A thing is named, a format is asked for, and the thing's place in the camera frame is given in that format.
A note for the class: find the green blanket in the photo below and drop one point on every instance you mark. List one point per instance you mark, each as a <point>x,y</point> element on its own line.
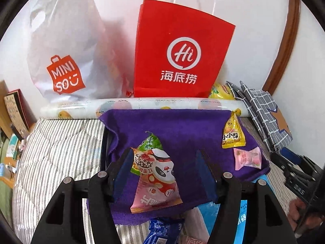
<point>5,203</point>

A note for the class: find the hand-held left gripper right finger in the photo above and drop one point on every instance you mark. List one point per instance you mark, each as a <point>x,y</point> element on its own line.
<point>206,172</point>

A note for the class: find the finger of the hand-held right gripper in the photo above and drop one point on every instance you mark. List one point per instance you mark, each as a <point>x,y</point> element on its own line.
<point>279,162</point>
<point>292,155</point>

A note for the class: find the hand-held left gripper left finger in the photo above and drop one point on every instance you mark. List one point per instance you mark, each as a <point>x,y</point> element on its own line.
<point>121,169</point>

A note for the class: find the red paper bag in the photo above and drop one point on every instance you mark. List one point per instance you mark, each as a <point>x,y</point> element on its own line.
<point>177,30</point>

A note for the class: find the pink peach candy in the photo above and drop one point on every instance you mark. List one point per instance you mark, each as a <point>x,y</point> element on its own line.
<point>247,158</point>

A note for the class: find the blue tissue box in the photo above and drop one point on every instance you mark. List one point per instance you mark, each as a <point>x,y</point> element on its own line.
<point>243,213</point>

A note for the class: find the patterned notebook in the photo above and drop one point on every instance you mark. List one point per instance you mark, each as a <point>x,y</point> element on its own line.
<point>17,109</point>

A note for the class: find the yellow chip bag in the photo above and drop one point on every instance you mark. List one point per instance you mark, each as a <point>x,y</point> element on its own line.
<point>223,91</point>

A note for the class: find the purple towel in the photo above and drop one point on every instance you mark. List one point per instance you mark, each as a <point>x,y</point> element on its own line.
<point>185,132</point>

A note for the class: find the wooden nightstand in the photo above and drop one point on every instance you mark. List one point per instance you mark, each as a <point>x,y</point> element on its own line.
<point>7,180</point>

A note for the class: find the person's right hand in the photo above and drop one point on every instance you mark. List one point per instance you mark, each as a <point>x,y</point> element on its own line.
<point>297,212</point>

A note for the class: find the teal box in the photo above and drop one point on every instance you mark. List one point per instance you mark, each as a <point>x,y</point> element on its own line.
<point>14,146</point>

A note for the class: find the brown wooden door frame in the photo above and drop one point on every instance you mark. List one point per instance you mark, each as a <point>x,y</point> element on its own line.
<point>287,43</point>

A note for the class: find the green snack packet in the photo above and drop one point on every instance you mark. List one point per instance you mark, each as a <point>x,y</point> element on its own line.
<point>151,143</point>

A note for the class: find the pink panda snack packet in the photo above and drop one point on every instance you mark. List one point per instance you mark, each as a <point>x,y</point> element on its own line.
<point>157,183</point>

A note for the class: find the white plastic shopping bag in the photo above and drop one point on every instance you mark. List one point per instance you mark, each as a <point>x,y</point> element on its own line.
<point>68,35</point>

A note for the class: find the dark blue snack packet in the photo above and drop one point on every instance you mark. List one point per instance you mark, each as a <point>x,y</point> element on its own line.
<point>162,231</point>

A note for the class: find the yellow triangular snack packet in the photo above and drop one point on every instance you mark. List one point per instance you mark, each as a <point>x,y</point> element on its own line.
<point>232,134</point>

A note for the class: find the printed paper roll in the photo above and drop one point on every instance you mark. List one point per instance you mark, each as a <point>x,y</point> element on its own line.
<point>142,105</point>

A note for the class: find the grey checked cloth with star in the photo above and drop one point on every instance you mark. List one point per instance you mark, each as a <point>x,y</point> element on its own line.
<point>264,109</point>

